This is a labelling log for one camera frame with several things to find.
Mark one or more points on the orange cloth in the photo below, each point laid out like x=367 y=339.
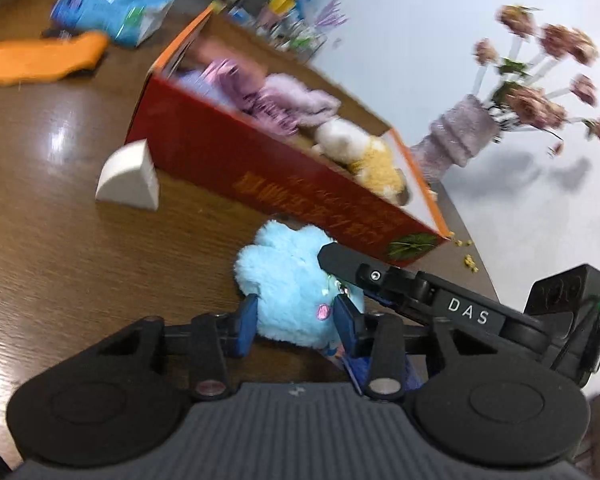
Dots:
x=35 y=60

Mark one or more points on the pile of colourful packets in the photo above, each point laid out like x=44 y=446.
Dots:
x=285 y=15

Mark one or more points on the yellow and white plush toy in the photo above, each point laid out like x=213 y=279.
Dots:
x=370 y=160

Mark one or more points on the red cardboard box orange rim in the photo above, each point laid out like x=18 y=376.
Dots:
x=240 y=155

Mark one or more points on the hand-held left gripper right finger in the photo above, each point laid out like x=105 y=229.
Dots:
x=345 y=330

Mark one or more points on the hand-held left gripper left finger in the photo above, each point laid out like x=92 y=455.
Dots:
x=245 y=327

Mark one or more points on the white wedge block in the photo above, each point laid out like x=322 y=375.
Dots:
x=127 y=177

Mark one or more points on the light blue plush toy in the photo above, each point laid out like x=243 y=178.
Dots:
x=285 y=280

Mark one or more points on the blue printed card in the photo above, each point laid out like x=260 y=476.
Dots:
x=352 y=371

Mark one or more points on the blue snack packet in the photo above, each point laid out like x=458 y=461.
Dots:
x=110 y=2

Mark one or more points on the purple wall decoration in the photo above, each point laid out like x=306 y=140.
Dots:
x=332 y=12

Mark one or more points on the scattered yellow crumbs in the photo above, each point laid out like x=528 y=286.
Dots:
x=469 y=260

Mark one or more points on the purple plush toy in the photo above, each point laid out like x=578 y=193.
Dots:
x=280 y=102

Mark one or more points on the pale purple ribbed vase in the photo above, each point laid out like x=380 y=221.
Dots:
x=455 y=132

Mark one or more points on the pink artificial flower bouquet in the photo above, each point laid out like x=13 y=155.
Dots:
x=535 y=102

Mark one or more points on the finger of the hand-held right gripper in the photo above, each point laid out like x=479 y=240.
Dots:
x=360 y=270

